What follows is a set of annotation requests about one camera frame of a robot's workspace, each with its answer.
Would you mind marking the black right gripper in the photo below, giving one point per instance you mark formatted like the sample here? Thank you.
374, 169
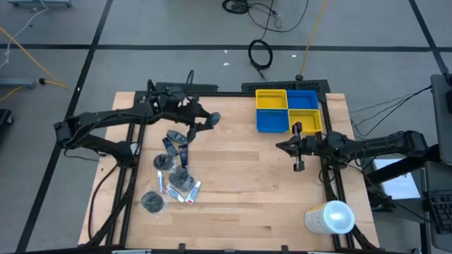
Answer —
307, 145

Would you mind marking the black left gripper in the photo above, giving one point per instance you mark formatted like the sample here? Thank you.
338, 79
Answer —
192, 112

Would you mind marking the navy blue toiletry tube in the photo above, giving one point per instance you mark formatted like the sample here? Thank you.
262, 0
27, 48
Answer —
170, 146
183, 155

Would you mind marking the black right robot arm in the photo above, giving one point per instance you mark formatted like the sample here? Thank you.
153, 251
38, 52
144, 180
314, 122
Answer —
388, 143

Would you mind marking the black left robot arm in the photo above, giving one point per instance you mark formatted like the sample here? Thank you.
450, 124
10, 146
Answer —
106, 116

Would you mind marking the grey toiletry tube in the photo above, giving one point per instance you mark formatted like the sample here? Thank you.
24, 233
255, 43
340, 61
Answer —
176, 136

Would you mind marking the yellow plastic basket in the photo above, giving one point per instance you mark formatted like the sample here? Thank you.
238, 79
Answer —
310, 120
271, 98

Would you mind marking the black perforated panel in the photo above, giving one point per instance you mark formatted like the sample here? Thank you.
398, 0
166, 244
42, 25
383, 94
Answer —
282, 85

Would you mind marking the white cylindrical canister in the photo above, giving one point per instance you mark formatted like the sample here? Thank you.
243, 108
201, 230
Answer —
332, 217

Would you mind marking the white flat panel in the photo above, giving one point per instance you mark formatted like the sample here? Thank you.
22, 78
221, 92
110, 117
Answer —
399, 183

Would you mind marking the grey monitor back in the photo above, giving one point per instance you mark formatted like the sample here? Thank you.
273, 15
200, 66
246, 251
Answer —
443, 120

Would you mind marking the grey laptop with black keyboard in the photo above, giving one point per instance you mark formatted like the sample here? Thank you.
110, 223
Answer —
441, 211

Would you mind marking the grey metal floor bar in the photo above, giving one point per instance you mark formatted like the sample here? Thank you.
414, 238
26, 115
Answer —
39, 3
17, 83

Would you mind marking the black caster wheel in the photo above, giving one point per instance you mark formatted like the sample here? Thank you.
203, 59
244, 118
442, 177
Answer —
4, 118

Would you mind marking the black aluminium table frame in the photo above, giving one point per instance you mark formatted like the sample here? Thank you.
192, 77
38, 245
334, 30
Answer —
229, 94

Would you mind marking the silver metal mounting bracket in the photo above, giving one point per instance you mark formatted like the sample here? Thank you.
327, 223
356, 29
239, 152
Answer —
135, 148

